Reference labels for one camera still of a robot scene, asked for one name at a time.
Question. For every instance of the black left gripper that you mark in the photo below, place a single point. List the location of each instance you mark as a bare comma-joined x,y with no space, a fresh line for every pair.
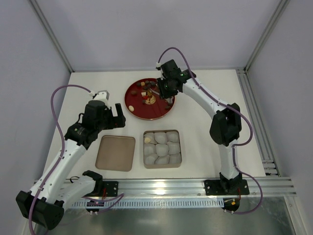
113,120

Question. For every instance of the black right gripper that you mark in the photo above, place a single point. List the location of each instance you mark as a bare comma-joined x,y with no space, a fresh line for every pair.
166,91

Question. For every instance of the metal serving tongs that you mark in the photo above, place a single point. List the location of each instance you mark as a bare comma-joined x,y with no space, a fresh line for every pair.
168,100

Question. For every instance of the cream round chocolate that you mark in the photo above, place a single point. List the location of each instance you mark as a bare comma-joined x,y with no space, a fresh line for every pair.
147,140

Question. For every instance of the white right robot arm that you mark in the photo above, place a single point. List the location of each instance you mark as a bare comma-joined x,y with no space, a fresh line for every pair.
225,126

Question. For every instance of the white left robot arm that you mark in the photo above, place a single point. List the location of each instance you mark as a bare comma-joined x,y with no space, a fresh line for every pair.
46,202

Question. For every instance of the gold tin lid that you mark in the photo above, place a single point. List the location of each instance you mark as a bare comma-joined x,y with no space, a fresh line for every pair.
115,153

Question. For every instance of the round red lacquer tray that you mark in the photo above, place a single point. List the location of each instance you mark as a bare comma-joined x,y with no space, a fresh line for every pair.
147,106

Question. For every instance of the gold tin box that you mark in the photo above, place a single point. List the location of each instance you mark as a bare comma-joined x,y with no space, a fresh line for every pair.
163,151

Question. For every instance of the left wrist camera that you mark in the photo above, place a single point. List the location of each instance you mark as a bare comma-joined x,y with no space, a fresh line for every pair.
101,96

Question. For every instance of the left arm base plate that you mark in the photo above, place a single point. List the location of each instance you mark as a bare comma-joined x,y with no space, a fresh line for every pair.
109,189

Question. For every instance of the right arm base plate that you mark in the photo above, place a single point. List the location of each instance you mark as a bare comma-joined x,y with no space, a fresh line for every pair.
219,188

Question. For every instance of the slotted cable duct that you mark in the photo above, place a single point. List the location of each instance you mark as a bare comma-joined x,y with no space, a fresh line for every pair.
152,203

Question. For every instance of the aluminium frame post left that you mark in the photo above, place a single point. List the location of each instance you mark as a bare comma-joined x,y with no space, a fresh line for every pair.
51,35

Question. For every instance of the aluminium frame post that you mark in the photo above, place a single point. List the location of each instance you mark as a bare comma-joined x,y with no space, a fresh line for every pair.
51,35
276,15

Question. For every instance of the aluminium frame post right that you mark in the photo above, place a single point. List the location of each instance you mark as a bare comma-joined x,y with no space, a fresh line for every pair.
276,15

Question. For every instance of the aluminium side rail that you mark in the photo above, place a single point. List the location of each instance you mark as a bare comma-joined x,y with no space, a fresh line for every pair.
261,136

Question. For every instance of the aluminium front rail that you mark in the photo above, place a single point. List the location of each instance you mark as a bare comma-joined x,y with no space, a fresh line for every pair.
270,186

